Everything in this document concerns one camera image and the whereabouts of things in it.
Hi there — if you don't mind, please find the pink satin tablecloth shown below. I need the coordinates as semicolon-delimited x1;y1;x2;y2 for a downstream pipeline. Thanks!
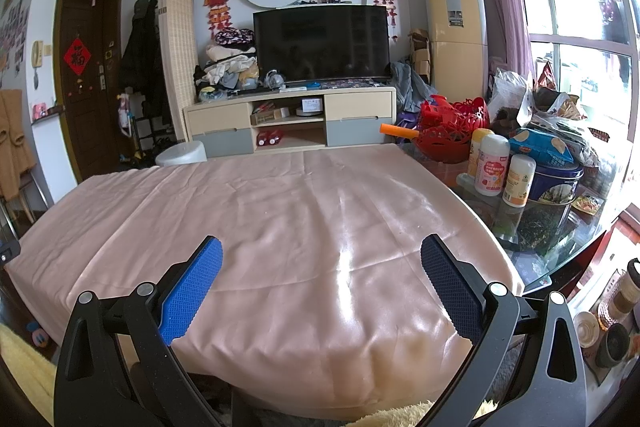
8;144;524;421

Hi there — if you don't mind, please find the white bottle pink label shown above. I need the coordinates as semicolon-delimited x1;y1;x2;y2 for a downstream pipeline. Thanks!
474;134;510;196

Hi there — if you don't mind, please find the white bottle orange label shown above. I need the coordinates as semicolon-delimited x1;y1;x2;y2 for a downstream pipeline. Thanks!
502;154;536;208

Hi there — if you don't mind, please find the blue round cookie tin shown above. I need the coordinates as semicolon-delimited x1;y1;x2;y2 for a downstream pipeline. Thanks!
529;164;584;205

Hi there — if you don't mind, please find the cartoon plush slipper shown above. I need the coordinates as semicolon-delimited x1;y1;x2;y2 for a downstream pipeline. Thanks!
26;322;50;349

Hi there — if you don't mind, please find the white round stool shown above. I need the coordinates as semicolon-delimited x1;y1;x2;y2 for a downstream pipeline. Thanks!
155;141;207;167

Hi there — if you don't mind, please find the yellow fluffy cushion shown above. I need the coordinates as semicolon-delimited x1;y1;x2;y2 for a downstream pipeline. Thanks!
1;324;56;426

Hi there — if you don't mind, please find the red plastic basket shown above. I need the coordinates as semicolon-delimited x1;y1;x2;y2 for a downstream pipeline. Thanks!
414;94;489;164

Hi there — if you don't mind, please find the beige TV cabinet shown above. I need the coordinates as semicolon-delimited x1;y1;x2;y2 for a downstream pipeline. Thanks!
183;87;397;158

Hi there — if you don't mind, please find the tan hanging coat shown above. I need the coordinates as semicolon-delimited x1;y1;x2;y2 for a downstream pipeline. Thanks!
0;89;37;200

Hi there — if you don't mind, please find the pile of clothes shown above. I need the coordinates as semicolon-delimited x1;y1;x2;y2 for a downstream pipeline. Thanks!
193;27;285;102

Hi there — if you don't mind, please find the beige folding screen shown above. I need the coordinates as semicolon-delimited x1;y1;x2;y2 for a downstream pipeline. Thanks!
158;0;198;141

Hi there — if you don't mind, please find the red fu door sticker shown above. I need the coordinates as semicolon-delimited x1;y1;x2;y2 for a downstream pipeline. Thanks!
63;37;91;76

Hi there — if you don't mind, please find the dark wooden door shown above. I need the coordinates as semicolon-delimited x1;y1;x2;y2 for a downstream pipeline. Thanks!
53;0;122;182

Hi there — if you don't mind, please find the black flat television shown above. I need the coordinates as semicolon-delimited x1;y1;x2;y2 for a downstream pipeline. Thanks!
253;4;390;82

